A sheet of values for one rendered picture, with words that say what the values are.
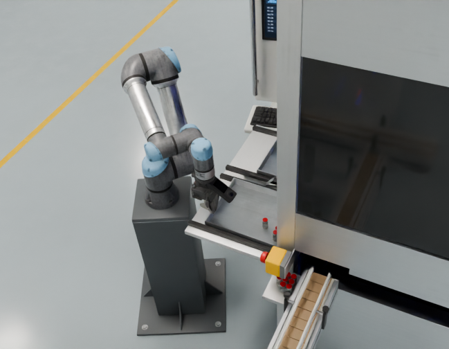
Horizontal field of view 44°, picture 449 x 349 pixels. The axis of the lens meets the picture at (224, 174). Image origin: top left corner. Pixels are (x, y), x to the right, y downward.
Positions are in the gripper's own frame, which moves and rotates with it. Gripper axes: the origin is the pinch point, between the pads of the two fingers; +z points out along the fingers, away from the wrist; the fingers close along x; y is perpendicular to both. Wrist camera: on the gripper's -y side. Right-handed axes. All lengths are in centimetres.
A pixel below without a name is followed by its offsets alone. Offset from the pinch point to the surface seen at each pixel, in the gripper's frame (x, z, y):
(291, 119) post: 12, -68, -37
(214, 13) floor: -285, 91, 154
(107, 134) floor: -104, 91, 149
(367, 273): 13, -10, -64
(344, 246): 13, -20, -56
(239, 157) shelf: -35.3, 3.7, 6.2
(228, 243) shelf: 9.8, 3.7, -10.6
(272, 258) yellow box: 20.0, -11.3, -33.3
